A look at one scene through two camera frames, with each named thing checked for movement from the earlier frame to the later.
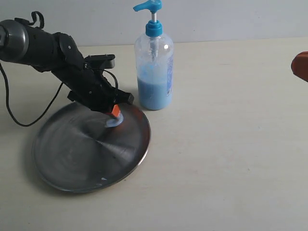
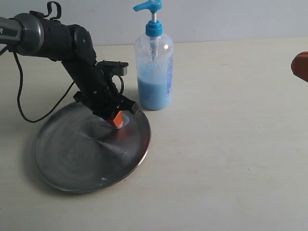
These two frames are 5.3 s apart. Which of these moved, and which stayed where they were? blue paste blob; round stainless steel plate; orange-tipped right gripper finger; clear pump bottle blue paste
Moved: blue paste blob
Stayed: round stainless steel plate; clear pump bottle blue paste; orange-tipped right gripper finger
